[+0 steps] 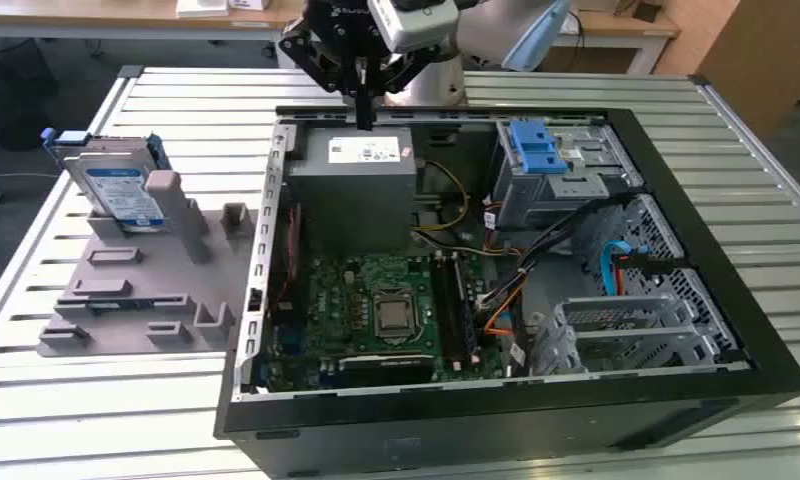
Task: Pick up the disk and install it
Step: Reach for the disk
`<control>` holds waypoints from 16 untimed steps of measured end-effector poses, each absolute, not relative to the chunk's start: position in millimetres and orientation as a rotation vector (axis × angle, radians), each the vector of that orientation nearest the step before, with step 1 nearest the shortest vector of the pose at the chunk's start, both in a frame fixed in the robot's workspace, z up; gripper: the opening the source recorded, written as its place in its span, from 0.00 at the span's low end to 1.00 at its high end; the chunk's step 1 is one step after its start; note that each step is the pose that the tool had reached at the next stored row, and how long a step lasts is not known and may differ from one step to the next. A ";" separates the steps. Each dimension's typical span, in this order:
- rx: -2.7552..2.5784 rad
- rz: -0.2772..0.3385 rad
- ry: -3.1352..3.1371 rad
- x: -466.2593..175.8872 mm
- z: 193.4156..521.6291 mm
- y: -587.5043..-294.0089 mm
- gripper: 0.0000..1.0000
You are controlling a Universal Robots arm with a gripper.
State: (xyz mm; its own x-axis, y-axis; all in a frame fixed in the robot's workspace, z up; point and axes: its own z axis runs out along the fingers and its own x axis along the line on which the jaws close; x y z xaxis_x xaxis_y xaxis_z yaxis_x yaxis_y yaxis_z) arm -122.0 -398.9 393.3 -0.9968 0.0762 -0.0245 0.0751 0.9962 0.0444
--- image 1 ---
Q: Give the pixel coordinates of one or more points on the black PC case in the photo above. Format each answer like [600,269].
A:
[507,435]

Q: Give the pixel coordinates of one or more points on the wooden desk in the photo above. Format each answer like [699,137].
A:
[107,15]

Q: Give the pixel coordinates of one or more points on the green motherboard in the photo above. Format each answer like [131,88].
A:
[333,285]

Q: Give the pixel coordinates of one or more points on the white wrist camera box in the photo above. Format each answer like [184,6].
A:
[413,25]

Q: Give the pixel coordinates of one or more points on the blue drive latch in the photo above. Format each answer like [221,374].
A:
[530,145]

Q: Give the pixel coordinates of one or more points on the hard disk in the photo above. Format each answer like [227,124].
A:
[116,195]

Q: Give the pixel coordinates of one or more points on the grey power supply unit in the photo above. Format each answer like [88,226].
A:
[353,210]

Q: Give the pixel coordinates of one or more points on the metal disk bay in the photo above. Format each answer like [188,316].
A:
[640,334]

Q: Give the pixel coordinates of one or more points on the black RAM stick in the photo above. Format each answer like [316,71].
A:
[468,320]
[448,310]

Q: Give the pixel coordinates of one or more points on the grey drive cage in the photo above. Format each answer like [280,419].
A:
[540,195]

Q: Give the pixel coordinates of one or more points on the green RAM stick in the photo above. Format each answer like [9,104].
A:
[120,303]

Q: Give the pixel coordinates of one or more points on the wooden cabinet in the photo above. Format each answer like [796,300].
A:
[760,50]

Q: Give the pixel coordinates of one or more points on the grey parts rack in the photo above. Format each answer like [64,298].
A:
[147,280]

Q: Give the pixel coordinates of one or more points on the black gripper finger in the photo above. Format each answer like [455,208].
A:
[407,70]
[320,65]

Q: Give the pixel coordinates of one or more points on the black graphics card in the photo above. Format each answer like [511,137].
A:
[387,367]

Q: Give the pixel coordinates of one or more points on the silver CPU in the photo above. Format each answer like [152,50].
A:
[393,316]

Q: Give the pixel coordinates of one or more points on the black bin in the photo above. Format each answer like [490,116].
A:
[13,100]

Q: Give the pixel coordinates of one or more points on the CPU socket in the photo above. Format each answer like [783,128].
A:
[393,295]

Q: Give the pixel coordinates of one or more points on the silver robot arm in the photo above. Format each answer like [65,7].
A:
[440,85]

